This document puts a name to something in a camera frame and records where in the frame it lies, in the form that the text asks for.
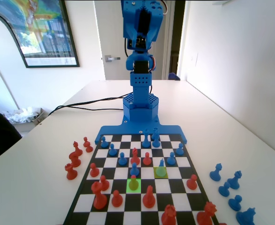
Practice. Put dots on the tall blue chess piece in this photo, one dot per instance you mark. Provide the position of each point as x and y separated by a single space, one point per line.
146 140

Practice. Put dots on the red chess pawn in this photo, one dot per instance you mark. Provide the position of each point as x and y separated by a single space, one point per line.
94 172
133 185
88 147
146 160
104 185
116 200
192 184

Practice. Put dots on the box of clear plastic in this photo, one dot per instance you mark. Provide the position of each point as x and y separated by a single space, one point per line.
24 114

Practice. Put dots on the black framed colourful poster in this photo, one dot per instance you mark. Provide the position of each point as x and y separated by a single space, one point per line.
50 28

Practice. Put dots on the white wall switch plate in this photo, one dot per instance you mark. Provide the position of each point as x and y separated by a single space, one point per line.
194 59

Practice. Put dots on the blue crowned chess piece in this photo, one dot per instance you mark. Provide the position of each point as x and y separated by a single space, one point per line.
246 216
155 131
233 182

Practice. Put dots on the blue object behind table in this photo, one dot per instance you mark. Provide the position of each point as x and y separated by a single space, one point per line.
174 76

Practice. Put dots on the white door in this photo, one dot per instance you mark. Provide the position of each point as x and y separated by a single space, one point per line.
109 30

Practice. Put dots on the blue bishop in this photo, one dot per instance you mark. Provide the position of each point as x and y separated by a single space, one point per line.
161 170

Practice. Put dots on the black and white chessboard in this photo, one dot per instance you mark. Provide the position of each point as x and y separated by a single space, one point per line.
118 174

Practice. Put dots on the blue base plate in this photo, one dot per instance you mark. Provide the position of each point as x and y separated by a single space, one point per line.
113 130

